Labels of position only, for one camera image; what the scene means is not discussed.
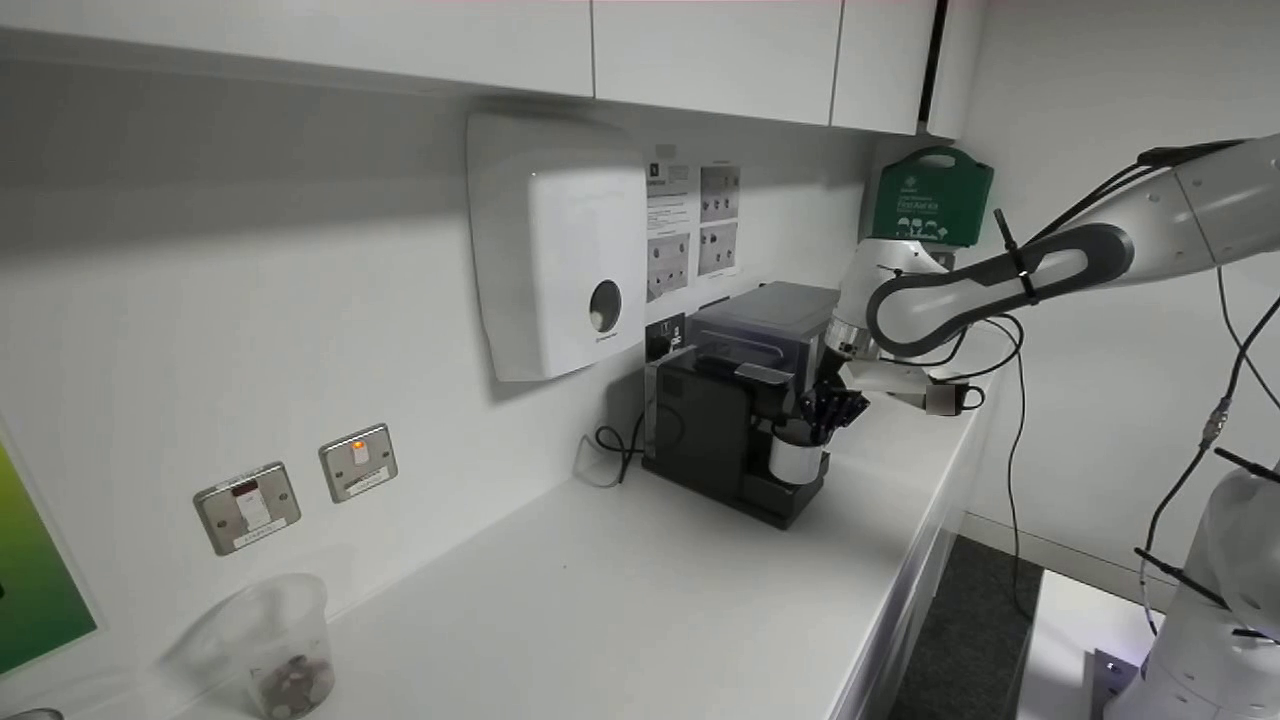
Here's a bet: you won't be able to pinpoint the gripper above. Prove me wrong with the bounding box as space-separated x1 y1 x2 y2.
799 344 870 447

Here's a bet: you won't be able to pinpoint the white cup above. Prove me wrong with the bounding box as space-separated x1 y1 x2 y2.
767 419 827 488

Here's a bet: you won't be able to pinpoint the black coffee maker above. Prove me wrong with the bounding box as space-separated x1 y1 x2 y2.
641 281 842 532

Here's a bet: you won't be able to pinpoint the short instruction sheet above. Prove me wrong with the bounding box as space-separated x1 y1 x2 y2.
696 162 743 280

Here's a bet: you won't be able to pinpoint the green first aid box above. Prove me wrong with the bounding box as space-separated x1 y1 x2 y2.
869 146 996 249

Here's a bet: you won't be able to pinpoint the tall instruction sheet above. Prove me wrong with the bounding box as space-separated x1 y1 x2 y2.
644 144 694 304

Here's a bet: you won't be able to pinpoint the white paper towel dispenser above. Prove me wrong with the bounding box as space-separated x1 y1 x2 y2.
465 111 650 384

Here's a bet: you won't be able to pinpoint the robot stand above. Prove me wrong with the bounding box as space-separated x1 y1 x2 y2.
1016 568 1183 720

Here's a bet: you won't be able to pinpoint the clear jug with coins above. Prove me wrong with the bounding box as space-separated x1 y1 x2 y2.
158 572 337 720

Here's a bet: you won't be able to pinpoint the green poster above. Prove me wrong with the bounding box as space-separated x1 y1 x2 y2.
0 418 102 678

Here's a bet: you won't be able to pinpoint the black wall socket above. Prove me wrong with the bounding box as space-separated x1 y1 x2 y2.
644 312 688 364

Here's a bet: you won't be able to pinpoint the black cable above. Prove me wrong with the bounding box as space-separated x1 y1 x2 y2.
594 408 648 487

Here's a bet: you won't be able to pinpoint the steel switch plate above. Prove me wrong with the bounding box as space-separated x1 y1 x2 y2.
192 461 303 557
318 422 400 504

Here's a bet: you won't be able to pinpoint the white wall cabinets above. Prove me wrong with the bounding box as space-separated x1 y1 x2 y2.
0 0 988 139

